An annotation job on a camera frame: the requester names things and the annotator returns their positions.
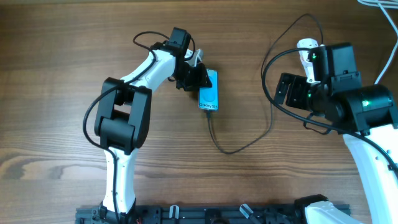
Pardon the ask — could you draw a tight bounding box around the smartphone with cyan screen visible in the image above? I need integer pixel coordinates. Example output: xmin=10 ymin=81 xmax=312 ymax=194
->
xmin=198 ymin=69 xmax=218 ymax=111

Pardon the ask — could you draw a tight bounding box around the black USB charging cable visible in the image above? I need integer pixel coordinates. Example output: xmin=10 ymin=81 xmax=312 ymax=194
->
xmin=205 ymin=13 xmax=325 ymax=155

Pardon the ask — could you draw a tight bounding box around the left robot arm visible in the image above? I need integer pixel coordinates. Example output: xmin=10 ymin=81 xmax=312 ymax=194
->
xmin=86 ymin=27 xmax=213 ymax=223

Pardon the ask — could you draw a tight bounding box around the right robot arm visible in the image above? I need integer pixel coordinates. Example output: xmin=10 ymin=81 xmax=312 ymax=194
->
xmin=269 ymin=43 xmax=397 ymax=223

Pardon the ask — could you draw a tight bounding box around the white power strip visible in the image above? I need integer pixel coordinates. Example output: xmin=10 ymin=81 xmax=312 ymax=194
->
xmin=297 ymin=38 xmax=319 ymax=84

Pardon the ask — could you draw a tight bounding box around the white power strip cord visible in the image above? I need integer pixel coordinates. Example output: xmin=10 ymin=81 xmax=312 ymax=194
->
xmin=374 ymin=0 xmax=398 ymax=85

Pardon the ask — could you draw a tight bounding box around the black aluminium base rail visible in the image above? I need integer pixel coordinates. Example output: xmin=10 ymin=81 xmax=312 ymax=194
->
xmin=75 ymin=203 xmax=352 ymax=224

